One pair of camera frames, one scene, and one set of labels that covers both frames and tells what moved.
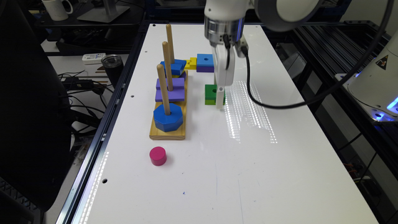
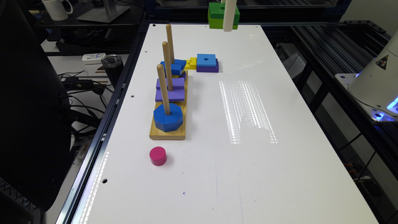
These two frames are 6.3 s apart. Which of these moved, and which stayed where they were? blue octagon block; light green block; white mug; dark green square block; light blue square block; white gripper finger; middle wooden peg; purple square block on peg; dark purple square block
Moved: light green block; white gripper finger; dark green square block
Stayed: blue octagon block; light blue square block; middle wooden peg; white mug; purple square block on peg; dark purple square block
